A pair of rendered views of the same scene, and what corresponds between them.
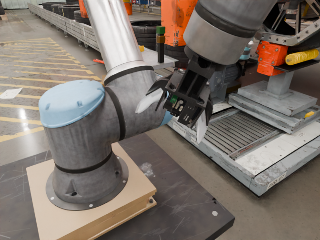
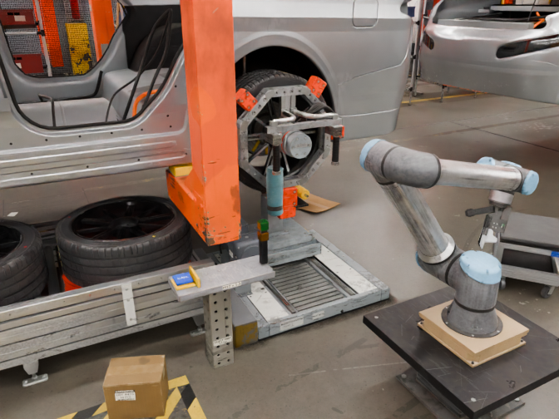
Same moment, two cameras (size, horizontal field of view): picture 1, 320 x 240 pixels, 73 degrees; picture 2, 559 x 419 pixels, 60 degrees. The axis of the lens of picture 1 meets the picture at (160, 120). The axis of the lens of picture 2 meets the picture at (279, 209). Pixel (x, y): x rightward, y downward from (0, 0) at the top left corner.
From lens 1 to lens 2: 2.25 m
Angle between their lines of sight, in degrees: 73
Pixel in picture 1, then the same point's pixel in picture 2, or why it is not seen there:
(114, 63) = (447, 241)
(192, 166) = (352, 328)
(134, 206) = not seen: hidden behind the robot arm
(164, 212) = not seen: hidden behind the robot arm
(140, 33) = (13, 274)
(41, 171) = (475, 343)
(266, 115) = (296, 253)
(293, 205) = (393, 286)
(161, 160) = (422, 301)
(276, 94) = (279, 230)
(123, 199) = not seen: hidden behind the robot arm
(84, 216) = (503, 317)
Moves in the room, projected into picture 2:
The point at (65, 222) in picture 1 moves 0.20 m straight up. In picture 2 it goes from (511, 323) to (521, 279)
